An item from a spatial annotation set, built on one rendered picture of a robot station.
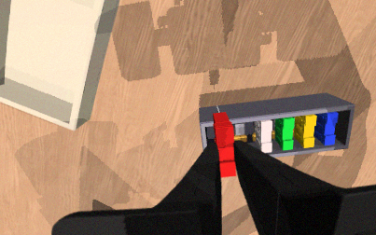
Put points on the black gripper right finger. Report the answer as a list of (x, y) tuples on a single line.
[(286, 201)]

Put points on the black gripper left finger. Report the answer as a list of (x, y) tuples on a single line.
[(192, 207)]

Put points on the grey fuse block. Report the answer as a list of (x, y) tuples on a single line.
[(300, 125)]

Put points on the cream open-top tray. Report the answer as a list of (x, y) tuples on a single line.
[(52, 54)]

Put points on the red blade fuse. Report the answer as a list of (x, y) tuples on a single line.
[(224, 138)]

